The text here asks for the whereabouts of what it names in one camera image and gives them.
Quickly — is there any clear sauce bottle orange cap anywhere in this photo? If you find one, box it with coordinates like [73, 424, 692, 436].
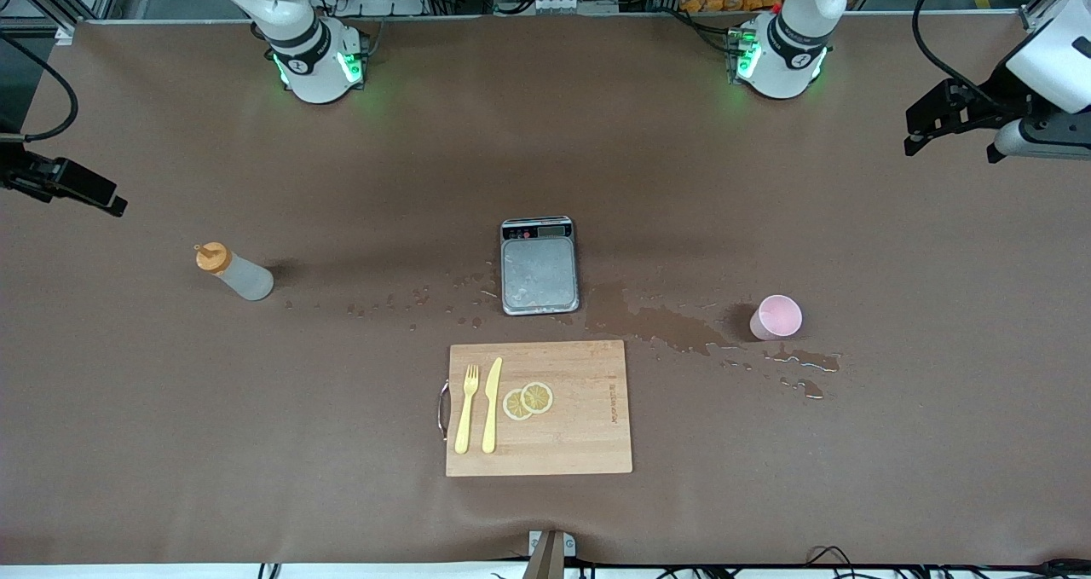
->
[194, 242, 275, 302]

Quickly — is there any pink plastic cup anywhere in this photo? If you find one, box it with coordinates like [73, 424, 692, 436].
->
[749, 294, 804, 342]

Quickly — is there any brown table mat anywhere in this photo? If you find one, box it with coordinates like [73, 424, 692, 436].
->
[0, 12, 1091, 567]

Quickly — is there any silver digital kitchen scale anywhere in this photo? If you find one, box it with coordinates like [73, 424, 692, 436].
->
[499, 216, 581, 316]

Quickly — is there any yellow plastic fork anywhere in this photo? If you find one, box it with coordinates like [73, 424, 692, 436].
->
[454, 364, 480, 455]

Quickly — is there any yellow plastic knife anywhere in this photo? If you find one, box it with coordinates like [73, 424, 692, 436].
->
[482, 356, 504, 455]

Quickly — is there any wooden cutting board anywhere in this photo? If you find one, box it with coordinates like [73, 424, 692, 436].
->
[437, 340, 633, 478]

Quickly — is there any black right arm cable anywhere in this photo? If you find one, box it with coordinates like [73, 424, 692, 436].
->
[0, 33, 79, 142]

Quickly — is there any black cables bundle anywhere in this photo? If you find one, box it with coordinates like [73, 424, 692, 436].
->
[801, 545, 1091, 579]

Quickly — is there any metal table edge bracket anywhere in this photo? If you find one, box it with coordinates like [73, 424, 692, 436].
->
[524, 530, 576, 579]

